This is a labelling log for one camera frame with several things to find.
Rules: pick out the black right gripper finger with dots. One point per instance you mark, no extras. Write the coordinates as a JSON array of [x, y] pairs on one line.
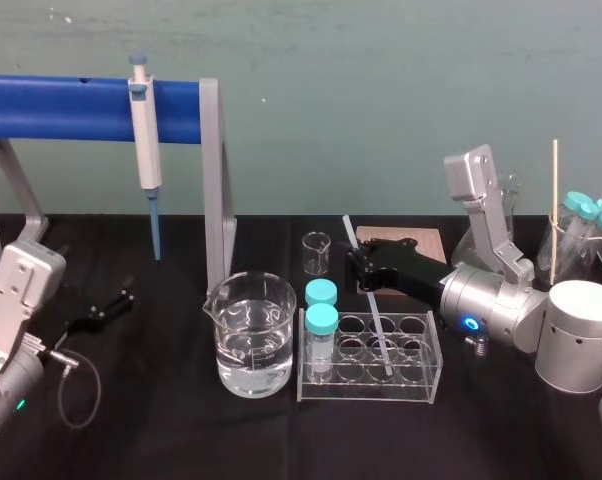
[[376, 281], [368, 252]]

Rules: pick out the clear glass conical flask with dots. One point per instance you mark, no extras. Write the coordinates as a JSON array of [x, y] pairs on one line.
[[512, 200]]

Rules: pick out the thin wooden stick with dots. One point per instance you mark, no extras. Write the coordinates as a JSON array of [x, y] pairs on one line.
[[554, 200]]

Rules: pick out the teal capped sample tube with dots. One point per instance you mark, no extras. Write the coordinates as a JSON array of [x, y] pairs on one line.
[[321, 340], [321, 292]]

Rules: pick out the brown wooden board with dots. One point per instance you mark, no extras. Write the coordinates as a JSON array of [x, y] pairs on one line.
[[426, 245]]

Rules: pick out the glass beaker holding tubes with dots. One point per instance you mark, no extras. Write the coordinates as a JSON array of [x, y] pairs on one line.
[[576, 255]]

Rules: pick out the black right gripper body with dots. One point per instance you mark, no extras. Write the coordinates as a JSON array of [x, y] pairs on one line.
[[416, 277]]

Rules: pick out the black table cloth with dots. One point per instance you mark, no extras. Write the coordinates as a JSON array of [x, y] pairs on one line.
[[181, 440]]

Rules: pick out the clear glass stirring rod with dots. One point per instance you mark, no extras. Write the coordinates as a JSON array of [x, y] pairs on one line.
[[377, 315]]

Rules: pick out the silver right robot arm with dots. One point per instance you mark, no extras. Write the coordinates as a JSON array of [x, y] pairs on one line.
[[576, 340]]

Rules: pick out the clear acrylic tube rack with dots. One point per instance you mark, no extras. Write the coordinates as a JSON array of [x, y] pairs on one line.
[[411, 370]]

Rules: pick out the blue and grey pipette stand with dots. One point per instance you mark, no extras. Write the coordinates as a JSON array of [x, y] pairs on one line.
[[71, 110]]

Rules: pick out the white pipette with blue tip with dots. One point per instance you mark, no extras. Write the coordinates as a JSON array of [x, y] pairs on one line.
[[146, 150]]

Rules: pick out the large glass beaker with water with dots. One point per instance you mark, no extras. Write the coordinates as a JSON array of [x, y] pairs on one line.
[[253, 340]]

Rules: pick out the small empty glass beaker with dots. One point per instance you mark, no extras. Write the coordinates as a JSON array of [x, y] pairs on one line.
[[316, 252]]

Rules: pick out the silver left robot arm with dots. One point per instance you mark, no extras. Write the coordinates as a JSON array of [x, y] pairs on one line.
[[16, 300]]

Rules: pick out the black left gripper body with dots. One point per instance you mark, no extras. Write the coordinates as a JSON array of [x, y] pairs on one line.
[[77, 312]]

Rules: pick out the large teal capped tube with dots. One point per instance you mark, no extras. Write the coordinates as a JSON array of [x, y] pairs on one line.
[[580, 205]]

